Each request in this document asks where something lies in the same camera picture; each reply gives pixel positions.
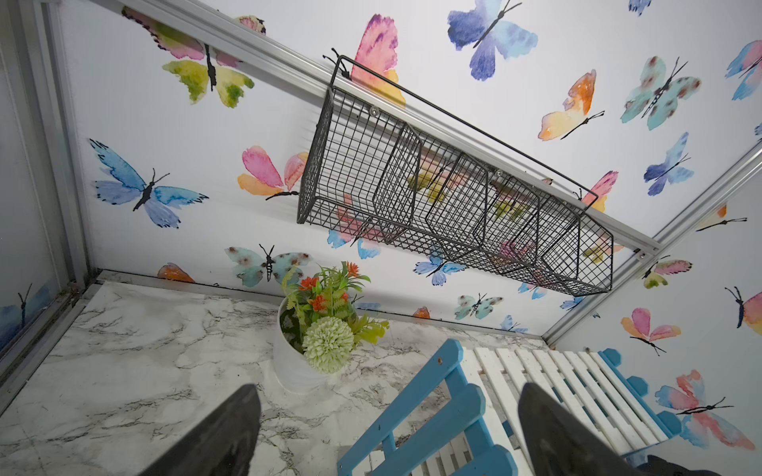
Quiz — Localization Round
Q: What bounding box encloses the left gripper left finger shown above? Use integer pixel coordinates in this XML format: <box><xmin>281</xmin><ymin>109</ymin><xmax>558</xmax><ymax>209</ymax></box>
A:
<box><xmin>141</xmin><ymin>384</ymin><xmax>261</xmax><ymax>476</ymax></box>

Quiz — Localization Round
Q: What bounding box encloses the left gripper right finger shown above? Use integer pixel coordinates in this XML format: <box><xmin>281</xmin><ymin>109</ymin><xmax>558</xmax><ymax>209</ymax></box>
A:
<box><xmin>518</xmin><ymin>383</ymin><xmax>640</xmax><ymax>476</ymax></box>

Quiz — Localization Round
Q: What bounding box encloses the blue white slatted shelf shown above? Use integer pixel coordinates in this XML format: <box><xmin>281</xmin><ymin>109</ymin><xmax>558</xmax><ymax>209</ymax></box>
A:
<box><xmin>337</xmin><ymin>339</ymin><xmax>681</xmax><ymax>475</ymax></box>

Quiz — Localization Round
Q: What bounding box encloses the red green flower pot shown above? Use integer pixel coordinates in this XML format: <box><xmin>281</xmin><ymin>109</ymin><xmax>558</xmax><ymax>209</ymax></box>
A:
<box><xmin>273</xmin><ymin>261</ymin><xmax>389</xmax><ymax>395</ymax></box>

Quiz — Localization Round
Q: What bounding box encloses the black wire wall basket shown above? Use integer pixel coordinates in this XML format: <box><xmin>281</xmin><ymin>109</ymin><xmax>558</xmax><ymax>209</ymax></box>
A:
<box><xmin>297</xmin><ymin>81</ymin><xmax>614</xmax><ymax>297</ymax></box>

